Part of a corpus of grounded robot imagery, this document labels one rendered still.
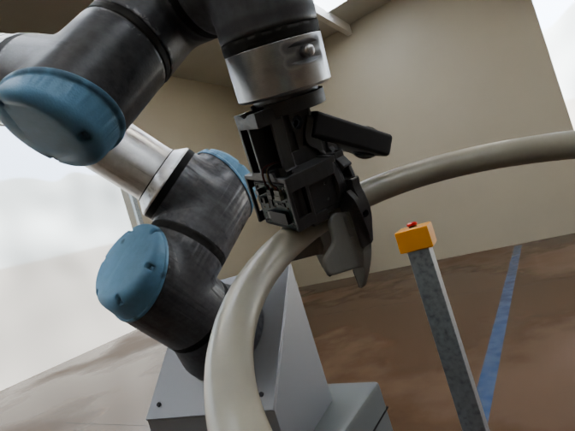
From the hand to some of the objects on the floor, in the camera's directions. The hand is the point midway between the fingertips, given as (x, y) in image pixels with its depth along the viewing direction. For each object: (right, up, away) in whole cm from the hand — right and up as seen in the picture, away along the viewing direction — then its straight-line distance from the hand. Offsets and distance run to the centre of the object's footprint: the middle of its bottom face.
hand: (347, 267), depth 46 cm
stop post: (+71, -102, +103) cm, 161 cm away
